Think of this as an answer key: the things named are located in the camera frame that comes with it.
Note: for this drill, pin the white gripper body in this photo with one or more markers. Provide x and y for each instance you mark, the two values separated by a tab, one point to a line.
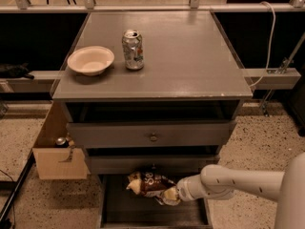
185	189

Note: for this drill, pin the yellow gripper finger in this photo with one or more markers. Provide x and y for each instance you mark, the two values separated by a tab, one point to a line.
171	197

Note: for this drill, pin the brown chip bag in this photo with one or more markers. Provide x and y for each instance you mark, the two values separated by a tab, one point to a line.
149	185

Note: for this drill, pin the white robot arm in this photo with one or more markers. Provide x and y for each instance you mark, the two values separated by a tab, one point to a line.
286	188

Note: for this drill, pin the middle grey drawer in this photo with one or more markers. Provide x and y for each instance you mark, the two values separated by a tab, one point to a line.
166	165

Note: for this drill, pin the grey drawer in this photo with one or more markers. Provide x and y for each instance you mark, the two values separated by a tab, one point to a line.
131	135
123	209
166	165

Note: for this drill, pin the bottom grey drawer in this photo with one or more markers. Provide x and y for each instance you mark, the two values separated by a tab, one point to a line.
123	209

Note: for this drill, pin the top grey drawer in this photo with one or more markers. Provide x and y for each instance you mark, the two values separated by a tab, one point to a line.
131	135

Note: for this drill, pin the dark can in box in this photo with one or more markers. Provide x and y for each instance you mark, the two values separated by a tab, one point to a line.
61	142

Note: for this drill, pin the cardboard box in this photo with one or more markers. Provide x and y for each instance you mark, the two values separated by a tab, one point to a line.
53	162

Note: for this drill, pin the white paper bowl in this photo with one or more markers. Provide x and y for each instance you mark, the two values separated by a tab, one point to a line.
90	61

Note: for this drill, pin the silver soda can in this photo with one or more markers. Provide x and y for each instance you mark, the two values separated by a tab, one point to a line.
133	50

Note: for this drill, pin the black object on ledge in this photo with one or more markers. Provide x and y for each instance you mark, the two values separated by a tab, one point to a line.
15	71

